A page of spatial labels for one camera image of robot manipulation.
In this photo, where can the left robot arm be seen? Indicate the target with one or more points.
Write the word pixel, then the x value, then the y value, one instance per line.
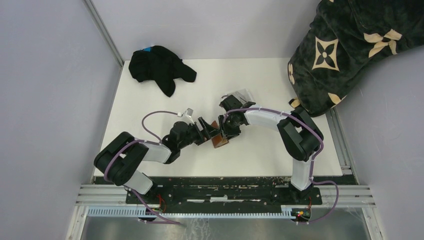
pixel 120 159

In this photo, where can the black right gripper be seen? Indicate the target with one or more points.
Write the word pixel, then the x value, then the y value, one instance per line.
pixel 228 132

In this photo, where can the black patterned blanket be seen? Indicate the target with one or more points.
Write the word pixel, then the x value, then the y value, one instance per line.
pixel 344 38

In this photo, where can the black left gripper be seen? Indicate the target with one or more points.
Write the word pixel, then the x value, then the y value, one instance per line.
pixel 208 132

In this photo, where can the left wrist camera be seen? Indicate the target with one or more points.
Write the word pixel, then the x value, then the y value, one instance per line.
pixel 187 116

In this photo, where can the black cloth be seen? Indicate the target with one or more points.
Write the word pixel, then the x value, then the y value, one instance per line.
pixel 161 65

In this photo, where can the aluminium rail frame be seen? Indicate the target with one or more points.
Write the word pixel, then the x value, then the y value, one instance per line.
pixel 349 212

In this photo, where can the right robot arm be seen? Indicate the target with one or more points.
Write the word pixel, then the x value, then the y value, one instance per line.
pixel 301 137

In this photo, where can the brown leather card holder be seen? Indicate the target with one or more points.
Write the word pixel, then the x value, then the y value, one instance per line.
pixel 218 140

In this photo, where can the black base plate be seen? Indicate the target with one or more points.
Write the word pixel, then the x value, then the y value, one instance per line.
pixel 225 195

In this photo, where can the clear acrylic card box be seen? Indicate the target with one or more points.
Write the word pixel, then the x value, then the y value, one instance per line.
pixel 243 95

